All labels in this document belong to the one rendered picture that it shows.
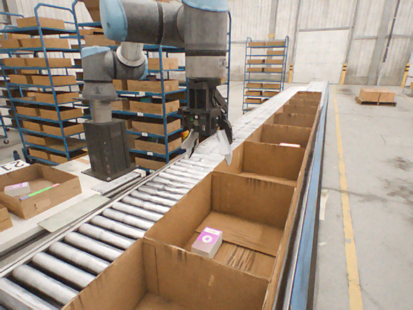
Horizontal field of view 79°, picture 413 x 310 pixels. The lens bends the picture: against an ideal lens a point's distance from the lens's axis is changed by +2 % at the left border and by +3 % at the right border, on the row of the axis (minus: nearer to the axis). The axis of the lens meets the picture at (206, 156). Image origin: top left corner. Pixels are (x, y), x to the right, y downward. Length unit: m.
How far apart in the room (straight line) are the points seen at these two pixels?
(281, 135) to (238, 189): 0.78
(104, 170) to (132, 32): 1.14
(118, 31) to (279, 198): 0.65
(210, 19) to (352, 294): 1.87
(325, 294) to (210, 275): 1.49
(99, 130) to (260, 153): 0.90
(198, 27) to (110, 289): 0.54
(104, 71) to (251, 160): 0.93
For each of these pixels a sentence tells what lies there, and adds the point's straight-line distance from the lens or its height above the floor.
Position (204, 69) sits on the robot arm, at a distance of 0.53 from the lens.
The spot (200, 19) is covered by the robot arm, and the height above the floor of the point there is 1.49.
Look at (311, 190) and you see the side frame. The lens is 1.13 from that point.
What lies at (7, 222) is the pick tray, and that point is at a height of 0.78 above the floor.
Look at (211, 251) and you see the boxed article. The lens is 0.73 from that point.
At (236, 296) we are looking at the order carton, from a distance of 0.56.
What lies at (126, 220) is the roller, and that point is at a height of 0.74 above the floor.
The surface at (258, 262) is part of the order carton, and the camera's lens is 0.78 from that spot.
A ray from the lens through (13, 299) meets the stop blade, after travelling 0.97.
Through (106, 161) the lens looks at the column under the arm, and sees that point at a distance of 1.58.
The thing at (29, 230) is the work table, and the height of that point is 0.75.
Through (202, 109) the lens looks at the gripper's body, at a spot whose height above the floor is 1.32.
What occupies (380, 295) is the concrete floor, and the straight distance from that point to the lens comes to 2.15.
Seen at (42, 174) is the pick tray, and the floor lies 0.78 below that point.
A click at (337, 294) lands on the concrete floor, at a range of 2.03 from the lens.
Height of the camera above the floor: 1.42
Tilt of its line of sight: 21 degrees down
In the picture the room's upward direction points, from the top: straight up
